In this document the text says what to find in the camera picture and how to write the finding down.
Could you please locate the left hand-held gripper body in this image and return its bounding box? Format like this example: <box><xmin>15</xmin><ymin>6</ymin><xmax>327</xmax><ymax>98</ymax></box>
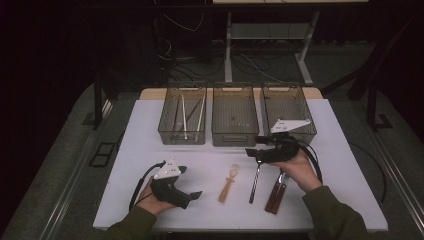
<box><xmin>149</xmin><ymin>158</ymin><xmax>194</xmax><ymax>210</ymax></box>

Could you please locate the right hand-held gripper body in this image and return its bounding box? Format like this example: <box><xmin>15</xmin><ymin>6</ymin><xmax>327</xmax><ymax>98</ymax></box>
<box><xmin>254</xmin><ymin>118</ymin><xmax>312</xmax><ymax>164</ymax></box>

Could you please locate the long-handled metal spoon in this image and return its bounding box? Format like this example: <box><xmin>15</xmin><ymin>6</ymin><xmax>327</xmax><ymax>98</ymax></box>
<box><xmin>248</xmin><ymin>159</ymin><xmax>263</xmax><ymax>205</ymax></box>

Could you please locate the smoky transparent plastic bin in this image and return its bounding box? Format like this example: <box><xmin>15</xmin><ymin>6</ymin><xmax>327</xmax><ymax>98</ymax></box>
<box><xmin>259</xmin><ymin>82</ymin><xmax>318</xmax><ymax>145</ymax></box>
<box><xmin>211</xmin><ymin>83</ymin><xmax>261</xmax><ymax>148</ymax></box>
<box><xmin>157</xmin><ymin>83</ymin><xmax>208</xmax><ymax>146</ymax></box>

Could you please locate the wooden-handled fork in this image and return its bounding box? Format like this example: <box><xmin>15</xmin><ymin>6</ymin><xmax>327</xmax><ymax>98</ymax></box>
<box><xmin>264</xmin><ymin>170</ymin><xmax>285</xmax><ymax>214</ymax></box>

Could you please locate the wooden-handled knife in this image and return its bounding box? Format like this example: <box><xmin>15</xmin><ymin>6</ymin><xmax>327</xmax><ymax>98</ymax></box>
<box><xmin>271</xmin><ymin>171</ymin><xmax>290</xmax><ymax>215</ymax></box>

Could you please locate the white chopstick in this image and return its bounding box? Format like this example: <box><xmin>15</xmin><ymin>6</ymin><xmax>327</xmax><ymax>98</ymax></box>
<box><xmin>180</xmin><ymin>94</ymin><xmax>189</xmax><ymax>141</ymax></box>
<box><xmin>195</xmin><ymin>94</ymin><xmax>207</xmax><ymax>141</ymax></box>

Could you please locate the metal chopstick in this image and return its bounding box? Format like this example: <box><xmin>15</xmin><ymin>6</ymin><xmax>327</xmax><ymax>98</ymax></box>
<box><xmin>171</xmin><ymin>99</ymin><xmax>180</xmax><ymax>133</ymax></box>
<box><xmin>185</xmin><ymin>98</ymin><xmax>205</xmax><ymax>125</ymax></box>

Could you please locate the person's left hand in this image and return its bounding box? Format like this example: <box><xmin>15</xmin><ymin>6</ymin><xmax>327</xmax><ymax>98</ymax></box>
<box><xmin>136</xmin><ymin>176</ymin><xmax>178</xmax><ymax>217</ymax></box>

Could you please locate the person's right hand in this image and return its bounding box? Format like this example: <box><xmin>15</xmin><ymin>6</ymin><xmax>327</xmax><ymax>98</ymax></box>
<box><xmin>271</xmin><ymin>148</ymin><xmax>323</xmax><ymax>194</ymax></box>

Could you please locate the black metal stand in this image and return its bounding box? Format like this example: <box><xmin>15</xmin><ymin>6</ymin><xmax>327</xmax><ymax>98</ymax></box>
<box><xmin>321</xmin><ymin>14</ymin><xmax>424</xmax><ymax>133</ymax></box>
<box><xmin>92</xmin><ymin>73</ymin><xmax>105</xmax><ymax>131</ymax></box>

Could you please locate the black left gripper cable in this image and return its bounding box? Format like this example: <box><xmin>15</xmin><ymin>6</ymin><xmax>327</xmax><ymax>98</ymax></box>
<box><xmin>128</xmin><ymin>161</ymin><xmax>167</xmax><ymax>212</ymax></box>

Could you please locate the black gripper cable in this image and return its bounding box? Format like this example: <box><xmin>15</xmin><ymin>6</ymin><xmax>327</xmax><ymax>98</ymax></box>
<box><xmin>128</xmin><ymin>161</ymin><xmax>167</xmax><ymax>212</ymax></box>
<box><xmin>297</xmin><ymin>139</ymin><xmax>324</xmax><ymax>185</ymax></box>

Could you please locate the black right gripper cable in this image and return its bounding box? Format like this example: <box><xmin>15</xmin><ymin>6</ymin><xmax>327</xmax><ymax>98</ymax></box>
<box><xmin>297</xmin><ymin>139</ymin><xmax>324</xmax><ymax>185</ymax></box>

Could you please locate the black rectangular floor frame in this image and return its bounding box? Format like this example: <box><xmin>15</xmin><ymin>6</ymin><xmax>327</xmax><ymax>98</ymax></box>
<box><xmin>88</xmin><ymin>142</ymin><xmax>117</xmax><ymax>169</ymax></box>

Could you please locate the tangle of floor cables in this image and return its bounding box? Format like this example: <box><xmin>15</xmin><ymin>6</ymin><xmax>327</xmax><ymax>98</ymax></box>
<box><xmin>154</xmin><ymin>12</ymin><xmax>303</xmax><ymax>85</ymax></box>

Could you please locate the white metal desk frame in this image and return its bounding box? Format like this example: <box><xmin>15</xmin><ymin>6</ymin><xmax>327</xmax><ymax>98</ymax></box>
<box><xmin>224</xmin><ymin>9</ymin><xmax>322</xmax><ymax>86</ymax></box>

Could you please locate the aluminium floor rail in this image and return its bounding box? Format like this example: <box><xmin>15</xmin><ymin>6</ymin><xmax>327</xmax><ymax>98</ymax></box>
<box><xmin>39</xmin><ymin>98</ymin><xmax>115</xmax><ymax>240</ymax></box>
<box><xmin>363</xmin><ymin>131</ymin><xmax>424</xmax><ymax>228</ymax></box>

